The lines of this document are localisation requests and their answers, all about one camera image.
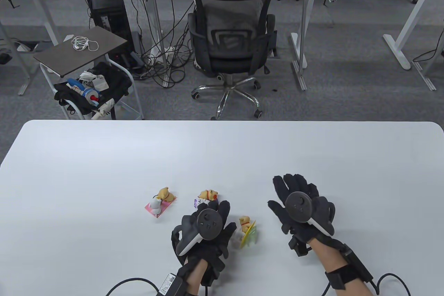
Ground person's left hand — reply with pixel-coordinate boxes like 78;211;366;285
171;200;238;285

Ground person's right hand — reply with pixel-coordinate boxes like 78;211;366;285
267;174;336;257

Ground black white controller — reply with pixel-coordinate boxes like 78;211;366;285
171;209;223;257
284;191;336;237

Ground yellow green base bear ornament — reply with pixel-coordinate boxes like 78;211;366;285
232;215;259;249

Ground purple base bear ornament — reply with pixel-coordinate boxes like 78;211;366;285
194;189;220;208

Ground pink base bear ornament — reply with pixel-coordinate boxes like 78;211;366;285
145;187;177;219

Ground person's right forearm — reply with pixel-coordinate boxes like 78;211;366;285
310;237;374;296

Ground person's left forearm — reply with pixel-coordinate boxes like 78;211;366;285
186;260;209;296

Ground black mesh office chair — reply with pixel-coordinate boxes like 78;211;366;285
187;0;277;120

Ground white power strip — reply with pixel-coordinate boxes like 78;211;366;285
150;46;176;65

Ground black bag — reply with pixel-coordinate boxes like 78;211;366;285
54;62;133;115

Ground side cart with grey top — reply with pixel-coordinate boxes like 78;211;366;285
34;26;145;120

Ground white earphones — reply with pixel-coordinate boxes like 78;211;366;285
71;36;99;51

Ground black computer tower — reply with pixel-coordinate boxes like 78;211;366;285
88;0;135;54

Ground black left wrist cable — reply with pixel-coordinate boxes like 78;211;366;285
105;277;162;296

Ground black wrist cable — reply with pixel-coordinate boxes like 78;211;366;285
105;277;162;296
376;273;412;296

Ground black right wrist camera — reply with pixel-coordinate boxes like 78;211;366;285
342;243;374;284

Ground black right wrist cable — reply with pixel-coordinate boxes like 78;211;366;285
376;273;412;296

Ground tangle of black cables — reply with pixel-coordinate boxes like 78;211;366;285
129;0;196;88

